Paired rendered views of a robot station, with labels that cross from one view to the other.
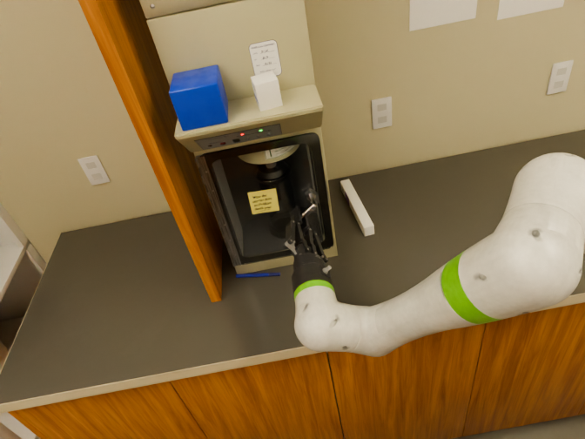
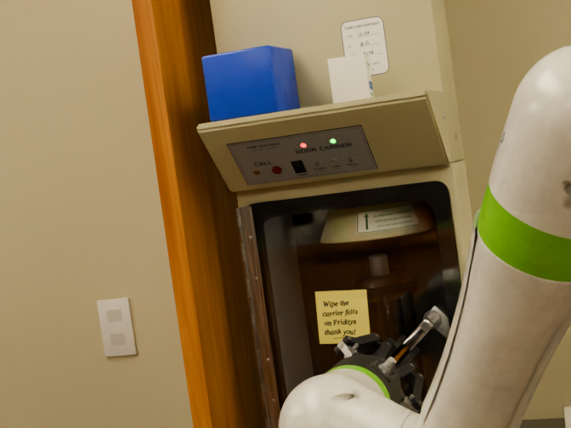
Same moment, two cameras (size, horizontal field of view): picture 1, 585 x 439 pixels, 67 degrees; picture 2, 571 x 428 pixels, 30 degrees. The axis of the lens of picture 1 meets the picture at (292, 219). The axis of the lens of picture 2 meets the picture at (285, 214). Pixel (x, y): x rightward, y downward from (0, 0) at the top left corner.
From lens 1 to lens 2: 0.78 m
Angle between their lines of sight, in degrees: 41
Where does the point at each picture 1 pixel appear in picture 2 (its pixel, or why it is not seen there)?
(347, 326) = (371, 414)
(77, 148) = (104, 281)
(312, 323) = (303, 391)
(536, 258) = (555, 59)
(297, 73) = (413, 71)
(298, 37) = (415, 14)
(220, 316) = not seen: outside the picture
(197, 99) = (238, 70)
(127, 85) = (153, 49)
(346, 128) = not seen: outside the picture
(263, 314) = not seen: outside the picture
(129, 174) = (169, 346)
